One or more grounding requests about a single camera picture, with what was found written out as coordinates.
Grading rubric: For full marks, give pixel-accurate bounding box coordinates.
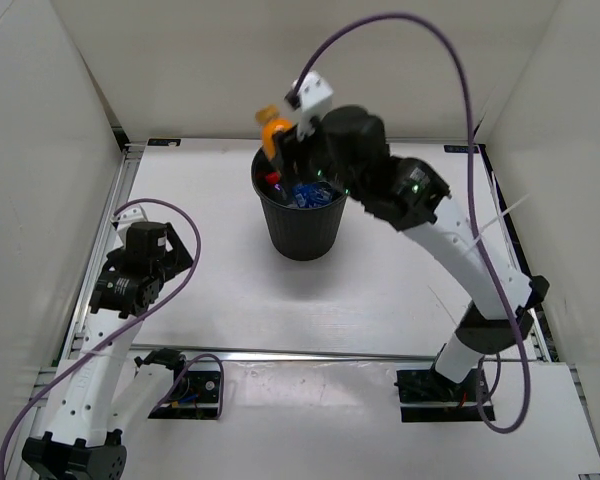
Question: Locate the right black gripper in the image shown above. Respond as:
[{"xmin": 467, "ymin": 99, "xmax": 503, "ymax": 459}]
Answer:
[{"xmin": 271, "ymin": 112, "xmax": 365, "ymax": 204}]

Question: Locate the red cap water bottle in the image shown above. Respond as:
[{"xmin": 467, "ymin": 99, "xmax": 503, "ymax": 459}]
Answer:
[{"xmin": 263, "ymin": 172, "xmax": 287, "ymax": 203}]

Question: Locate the orange juice bottle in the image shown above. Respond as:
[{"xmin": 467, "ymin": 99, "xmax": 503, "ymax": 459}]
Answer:
[{"xmin": 254, "ymin": 104, "xmax": 293, "ymax": 160}]

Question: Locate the blue cap water bottle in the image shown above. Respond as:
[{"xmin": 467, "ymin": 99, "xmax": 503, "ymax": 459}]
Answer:
[{"xmin": 292, "ymin": 182, "xmax": 335, "ymax": 209}]

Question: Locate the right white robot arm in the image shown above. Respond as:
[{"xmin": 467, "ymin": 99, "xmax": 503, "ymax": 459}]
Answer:
[{"xmin": 262, "ymin": 127, "xmax": 549, "ymax": 402}]

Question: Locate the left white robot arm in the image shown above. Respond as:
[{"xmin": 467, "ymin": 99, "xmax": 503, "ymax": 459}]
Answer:
[{"xmin": 22, "ymin": 221, "xmax": 194, "ymax": 479}]

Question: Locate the black plastic waste bin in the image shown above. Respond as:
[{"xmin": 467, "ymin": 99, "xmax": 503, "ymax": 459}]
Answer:
[{"xmin": 250, "ymin": 149, "xmax": 346, "ymax": 261}]

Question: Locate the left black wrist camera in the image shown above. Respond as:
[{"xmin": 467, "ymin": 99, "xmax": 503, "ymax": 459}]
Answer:
[{"xmin": 124, "ymin": 221, "xmax": 167, "ymax": 264}]

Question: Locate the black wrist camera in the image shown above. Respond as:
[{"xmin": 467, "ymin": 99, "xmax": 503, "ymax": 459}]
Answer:
[
  {"xmin": 321, "ymin": 105, "xmax": 389, "ymax": 177},
  {"xmin": 124, "ymin": 221, "xmax": 167, "ymax": 264}
]

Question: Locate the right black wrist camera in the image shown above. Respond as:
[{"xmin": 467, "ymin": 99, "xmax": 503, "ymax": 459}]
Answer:
[{"xmin": 321, "ymin": 105, "xmax": 389, "ymax": 177}]

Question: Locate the aluminium table frame rail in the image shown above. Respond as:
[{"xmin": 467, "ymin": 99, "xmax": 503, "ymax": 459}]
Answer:
[{"xmin": 131, "ymin": 344, "xmax": 434, "ymax": 362}]

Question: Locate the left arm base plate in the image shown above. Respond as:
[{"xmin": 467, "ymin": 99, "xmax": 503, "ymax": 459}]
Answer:
[{"xmin": 149, "ymin": 353, "xmax": 225, "ymax": 421}]

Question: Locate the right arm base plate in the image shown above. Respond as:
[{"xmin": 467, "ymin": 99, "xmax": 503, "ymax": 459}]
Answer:
[{"xmin": 394, "ymin": 367, "xmax": 499, "ymax": 423}]

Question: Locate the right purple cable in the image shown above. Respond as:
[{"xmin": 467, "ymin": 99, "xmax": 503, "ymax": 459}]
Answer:
[{"xmin": 287, "ymin": 12, "xmax": 529, "ymax": 434}]

